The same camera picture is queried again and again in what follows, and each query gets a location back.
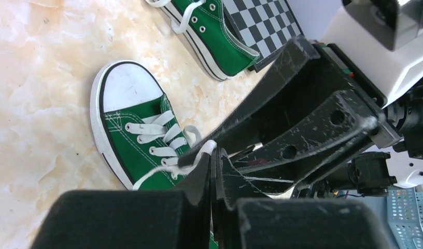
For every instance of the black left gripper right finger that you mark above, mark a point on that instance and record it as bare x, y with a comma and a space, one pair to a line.
244, 217

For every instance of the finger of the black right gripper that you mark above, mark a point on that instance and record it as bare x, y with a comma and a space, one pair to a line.
319, 137
283, 80

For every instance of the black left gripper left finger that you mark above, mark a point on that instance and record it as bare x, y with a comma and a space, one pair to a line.
172, 218

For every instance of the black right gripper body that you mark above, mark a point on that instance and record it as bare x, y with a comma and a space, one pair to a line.
324, 79

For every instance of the green canvas sneaker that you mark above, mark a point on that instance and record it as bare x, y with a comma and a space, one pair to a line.
203, 24
135, 128

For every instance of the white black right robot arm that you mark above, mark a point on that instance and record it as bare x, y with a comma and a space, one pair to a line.
375, 169

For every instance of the black white chessboard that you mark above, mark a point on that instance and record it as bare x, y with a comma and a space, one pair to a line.
262, 25

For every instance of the blue perforated metal panel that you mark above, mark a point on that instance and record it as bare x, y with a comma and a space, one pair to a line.
405, 216

